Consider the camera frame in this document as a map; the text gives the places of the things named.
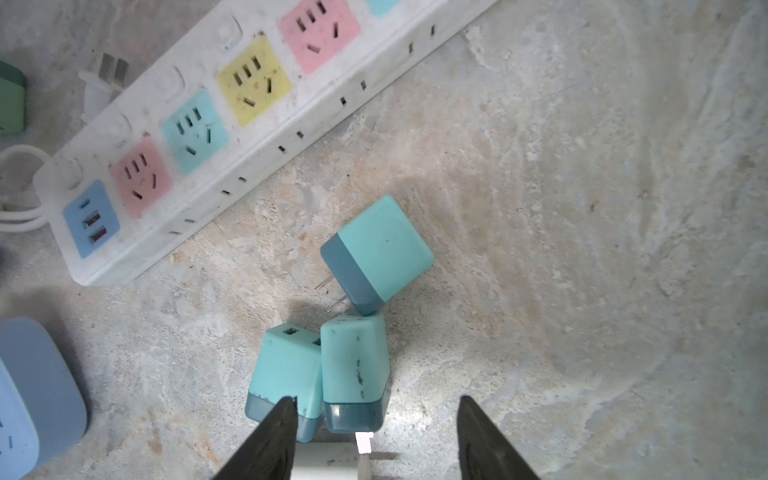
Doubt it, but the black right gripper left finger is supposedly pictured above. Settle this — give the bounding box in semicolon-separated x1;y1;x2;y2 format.
213;396;298;480

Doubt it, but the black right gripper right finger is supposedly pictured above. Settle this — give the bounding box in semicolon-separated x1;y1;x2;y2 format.
457;395;539;480

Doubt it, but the teal charger cube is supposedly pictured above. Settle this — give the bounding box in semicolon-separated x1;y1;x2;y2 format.
320;312;391;434
245;323;324;443
320;195;435;316

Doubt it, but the blue round power cube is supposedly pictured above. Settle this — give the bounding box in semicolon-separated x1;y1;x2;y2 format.
1;316;88;479

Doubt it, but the white multicolour power strip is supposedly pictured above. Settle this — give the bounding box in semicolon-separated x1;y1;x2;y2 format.
33;0;488;286

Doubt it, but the white charger block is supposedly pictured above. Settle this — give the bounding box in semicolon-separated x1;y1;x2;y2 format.
290;432;374;480

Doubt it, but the white two-pin plug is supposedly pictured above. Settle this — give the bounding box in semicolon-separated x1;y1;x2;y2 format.
78;53;129;124

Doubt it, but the green charger cube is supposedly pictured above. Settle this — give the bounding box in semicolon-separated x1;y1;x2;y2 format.
0;61;27;135

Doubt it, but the white cable of blue cube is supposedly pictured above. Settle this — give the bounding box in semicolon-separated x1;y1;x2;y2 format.
0;143;55;234

